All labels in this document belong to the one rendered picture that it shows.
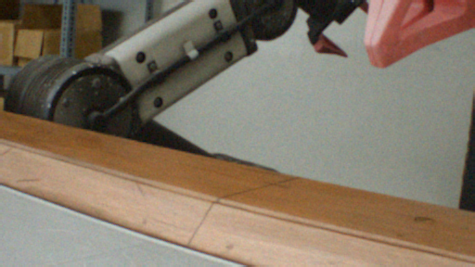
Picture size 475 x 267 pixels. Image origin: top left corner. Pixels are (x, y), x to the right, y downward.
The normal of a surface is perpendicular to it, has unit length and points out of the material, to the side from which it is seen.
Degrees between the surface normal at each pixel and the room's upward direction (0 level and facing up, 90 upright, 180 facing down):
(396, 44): 97
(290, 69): 90
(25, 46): 80
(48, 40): 90
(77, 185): 45
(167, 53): 90
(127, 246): 0
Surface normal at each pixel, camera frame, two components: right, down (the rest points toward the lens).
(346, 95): -0.66, 0.08
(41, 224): 0.07, -0.98
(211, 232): -0.38, -0.63
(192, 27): 0.62, 0.17
